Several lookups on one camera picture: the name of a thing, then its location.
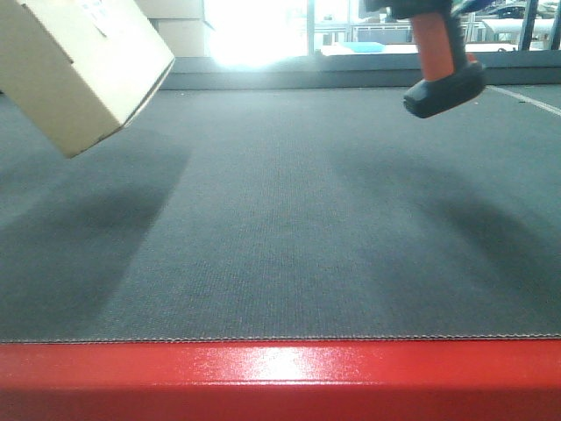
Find stacked cardboard boxes background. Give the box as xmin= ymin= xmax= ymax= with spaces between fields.
xmin=137 ymin=0 xmax=213 ymax=57

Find brown cardboard package box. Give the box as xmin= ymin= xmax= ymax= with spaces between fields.
xmin=1 ymin=1 xmax=174 ymax=157

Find red metal table edge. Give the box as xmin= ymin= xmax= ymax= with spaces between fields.
xmin=1 ymin=339 xmax=560 ymax=420

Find orange black barcode scanner gun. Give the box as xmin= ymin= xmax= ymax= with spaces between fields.
xmin=359 ymin=1 xmax=489 ymax=118

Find white barcode label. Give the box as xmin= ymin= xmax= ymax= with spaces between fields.
xmin=77 ymin=0 xmax=113 ymax=37

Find dark conveyor rear rail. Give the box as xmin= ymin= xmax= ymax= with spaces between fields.
xmin=161 ymin=50 xmax=560 ymax=90

